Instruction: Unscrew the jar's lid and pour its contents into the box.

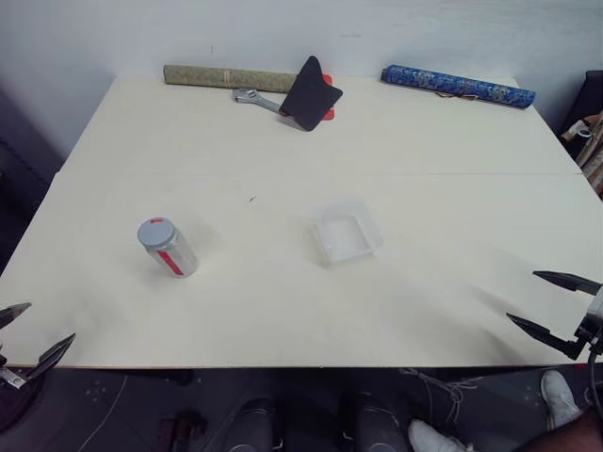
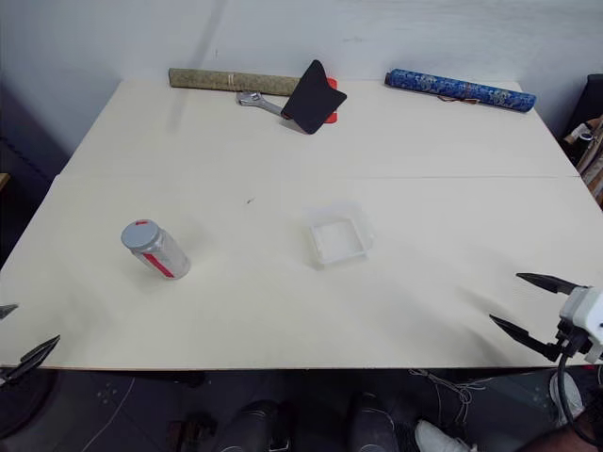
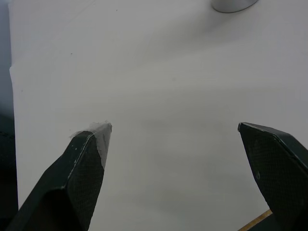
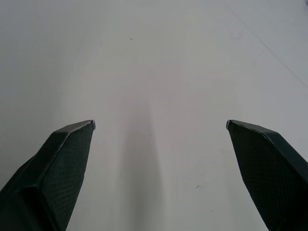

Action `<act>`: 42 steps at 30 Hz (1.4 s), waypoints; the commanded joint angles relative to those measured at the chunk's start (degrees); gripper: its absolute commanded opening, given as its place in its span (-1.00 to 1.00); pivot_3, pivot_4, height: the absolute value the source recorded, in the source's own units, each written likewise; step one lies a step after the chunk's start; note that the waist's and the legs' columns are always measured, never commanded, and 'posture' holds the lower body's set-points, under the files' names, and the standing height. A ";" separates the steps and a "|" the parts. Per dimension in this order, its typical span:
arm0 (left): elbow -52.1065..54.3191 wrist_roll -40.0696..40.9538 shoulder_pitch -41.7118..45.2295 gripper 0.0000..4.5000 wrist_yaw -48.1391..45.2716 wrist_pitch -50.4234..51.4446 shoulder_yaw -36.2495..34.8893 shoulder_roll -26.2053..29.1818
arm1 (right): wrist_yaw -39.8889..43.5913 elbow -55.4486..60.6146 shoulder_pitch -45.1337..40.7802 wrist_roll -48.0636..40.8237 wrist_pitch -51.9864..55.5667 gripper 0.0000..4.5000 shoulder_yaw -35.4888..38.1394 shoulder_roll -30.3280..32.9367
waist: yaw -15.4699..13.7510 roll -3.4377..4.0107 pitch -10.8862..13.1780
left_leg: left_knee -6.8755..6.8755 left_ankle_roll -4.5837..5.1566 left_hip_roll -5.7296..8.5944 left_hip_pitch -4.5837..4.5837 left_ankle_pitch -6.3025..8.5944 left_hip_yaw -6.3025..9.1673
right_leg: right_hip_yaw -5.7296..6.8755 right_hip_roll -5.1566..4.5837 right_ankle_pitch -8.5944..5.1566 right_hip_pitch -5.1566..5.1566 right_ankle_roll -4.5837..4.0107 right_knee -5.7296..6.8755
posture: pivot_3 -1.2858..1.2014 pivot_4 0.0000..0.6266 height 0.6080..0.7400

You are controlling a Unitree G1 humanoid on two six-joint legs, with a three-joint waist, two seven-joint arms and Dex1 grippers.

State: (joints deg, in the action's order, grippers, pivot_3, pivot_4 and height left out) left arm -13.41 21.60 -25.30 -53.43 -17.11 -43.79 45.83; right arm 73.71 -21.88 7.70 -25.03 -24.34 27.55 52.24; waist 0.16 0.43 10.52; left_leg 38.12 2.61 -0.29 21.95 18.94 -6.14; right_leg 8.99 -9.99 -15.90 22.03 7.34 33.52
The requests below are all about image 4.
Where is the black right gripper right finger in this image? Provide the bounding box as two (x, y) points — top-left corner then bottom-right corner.
(226, 119), (308, 231)

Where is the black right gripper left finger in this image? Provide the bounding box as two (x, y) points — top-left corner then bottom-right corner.
(0, 119), (96, 231)

